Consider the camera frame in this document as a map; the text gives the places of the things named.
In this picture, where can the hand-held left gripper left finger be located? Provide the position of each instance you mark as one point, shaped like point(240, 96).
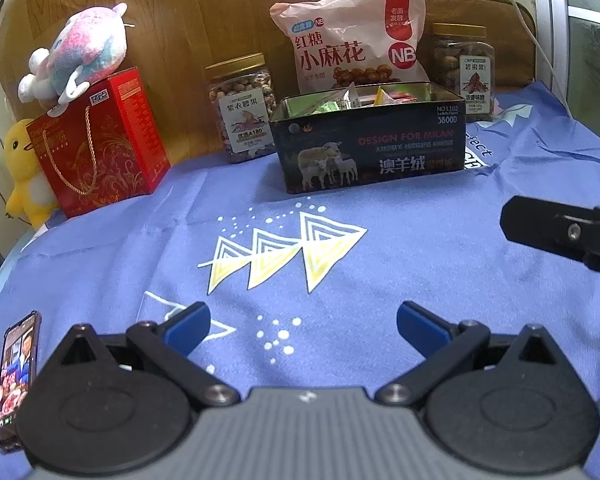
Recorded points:
point(187, 327)

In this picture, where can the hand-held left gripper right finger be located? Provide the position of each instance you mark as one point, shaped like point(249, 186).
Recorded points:
point(422, 327)

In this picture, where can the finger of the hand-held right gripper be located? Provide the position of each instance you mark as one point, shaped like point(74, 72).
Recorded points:
point(540, 225)

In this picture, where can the dark tin box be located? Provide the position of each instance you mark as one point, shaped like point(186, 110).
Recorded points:
point(380, 145)

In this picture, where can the blue printed cloth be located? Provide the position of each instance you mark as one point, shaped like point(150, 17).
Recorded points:
point(380, 260)

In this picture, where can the smartphone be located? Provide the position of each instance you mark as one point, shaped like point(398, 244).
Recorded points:
point(17, 385)

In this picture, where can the brown label nut jar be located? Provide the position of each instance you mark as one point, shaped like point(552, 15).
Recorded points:
point(462, 60)

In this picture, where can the red gift box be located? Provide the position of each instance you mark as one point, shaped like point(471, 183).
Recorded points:
point(110, 160)

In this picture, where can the gold lid nut jar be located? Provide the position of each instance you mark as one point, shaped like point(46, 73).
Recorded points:
point(242, 110)

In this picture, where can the yellow plush duck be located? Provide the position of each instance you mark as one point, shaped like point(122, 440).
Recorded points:
point(27, 170)

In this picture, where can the large pink snack bag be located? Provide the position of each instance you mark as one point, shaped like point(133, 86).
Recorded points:
point(345, 40)

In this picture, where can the pink and blue plush toy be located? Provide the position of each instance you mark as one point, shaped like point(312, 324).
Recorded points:
point(85, 45)

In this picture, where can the brown cardboard box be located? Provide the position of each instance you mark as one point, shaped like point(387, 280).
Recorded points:
point(205, 10)

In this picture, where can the white window frame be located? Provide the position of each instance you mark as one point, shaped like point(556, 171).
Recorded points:
point(550, 10)

